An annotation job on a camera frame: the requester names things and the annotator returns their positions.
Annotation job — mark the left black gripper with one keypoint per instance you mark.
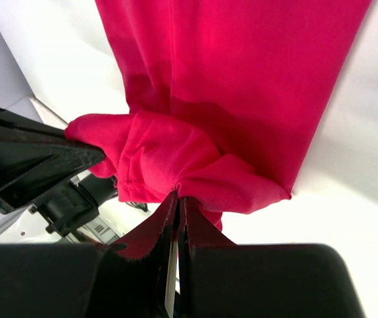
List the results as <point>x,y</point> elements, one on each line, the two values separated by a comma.
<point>34,158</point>

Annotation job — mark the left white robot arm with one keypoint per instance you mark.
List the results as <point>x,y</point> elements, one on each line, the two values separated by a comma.
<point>26,225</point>

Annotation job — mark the magenta t-shirt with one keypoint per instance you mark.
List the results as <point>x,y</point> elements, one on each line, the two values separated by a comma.
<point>224,97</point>

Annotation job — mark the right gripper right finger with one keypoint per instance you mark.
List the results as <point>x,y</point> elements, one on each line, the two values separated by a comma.
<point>219,278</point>

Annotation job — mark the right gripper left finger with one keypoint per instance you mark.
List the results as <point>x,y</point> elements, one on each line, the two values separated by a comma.
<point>128,278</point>

